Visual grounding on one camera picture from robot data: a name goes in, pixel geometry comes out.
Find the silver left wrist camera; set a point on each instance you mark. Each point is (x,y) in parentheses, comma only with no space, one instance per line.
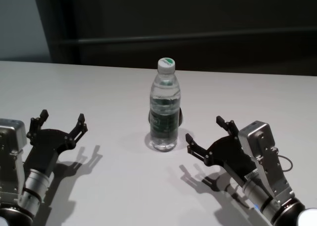
(12,134)

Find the green YES push button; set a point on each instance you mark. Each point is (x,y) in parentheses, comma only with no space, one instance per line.
(181,117)

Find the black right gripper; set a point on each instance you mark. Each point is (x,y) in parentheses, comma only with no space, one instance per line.
(227,151)

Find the clear water bottle green label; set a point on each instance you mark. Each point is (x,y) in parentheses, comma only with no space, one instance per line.
(164,117)

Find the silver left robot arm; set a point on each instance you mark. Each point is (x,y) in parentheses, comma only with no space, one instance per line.
(34,184)

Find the dark grey wall rail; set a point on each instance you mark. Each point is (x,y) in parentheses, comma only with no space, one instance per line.
(198,39)

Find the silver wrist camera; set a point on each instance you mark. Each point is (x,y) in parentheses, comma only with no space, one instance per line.
(12,134)
(260,141)

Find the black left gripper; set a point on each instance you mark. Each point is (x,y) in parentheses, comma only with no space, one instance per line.
(49,144)

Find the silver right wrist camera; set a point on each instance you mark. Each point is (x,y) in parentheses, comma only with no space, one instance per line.
(260,141)

